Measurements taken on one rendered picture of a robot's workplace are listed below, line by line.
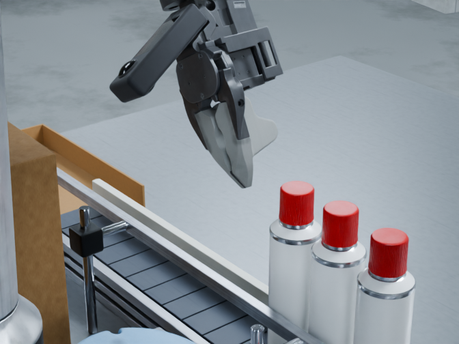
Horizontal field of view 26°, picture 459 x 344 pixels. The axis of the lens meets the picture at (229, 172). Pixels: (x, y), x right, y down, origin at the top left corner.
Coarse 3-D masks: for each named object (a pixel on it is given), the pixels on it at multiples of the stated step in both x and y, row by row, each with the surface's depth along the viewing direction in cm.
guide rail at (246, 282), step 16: (96, 192) 135; (112, 192) 132; (128, 208) 129; (144, 208) 128; (144, 224) 127; (160, 224) 124; (176, 240) 122; (192, 240) 120; (192, 256) 120; (208, 256) 117; (224, 272) 115; (240, 272) 113; (240, 288) 113; (256, 288) 111
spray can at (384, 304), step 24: (384, 240) 86; (408, 240) 86; (384, 264) 86; (360, 288) 87; (384, 288) 86; (408, 288) 87; (360, 312) 88; (384, 312) 87; (408, 312) 88; (360, 336) 89; (384, 336) 88; (408, 336) 89
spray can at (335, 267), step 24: (336, 216) 90; (336, 240) 91; (312, 264) 93; (336, 264) 91; (360, 264) 92; (312, 288) 94; (336, 288) 92; (312, 312) 95; (336, 312) 93; (336, 336) 94
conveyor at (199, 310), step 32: (64, 224) 131; (96, 224) 131; (96, 256) 124; (128, 256) 124; (160, 256) 124; (160, 288) 117; (192, 288) 117; (192, 320) 111; (224, 320) 111; (256, 320) 111
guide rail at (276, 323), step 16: (64, 176) 126; (80, 192) 122; (96, 208) 120; (112, 208) 118; (128, 224) 114; (144, 240) 112; (160, 240) 111; (176, 256) 108; (192, 272) 106; (208, 272) 104; (224, 288) 102; (240, 304) 100; (256, 304) 99; (272, 320) 97; (288, 320) 96; (288, 336) 95; (304, 336) 94
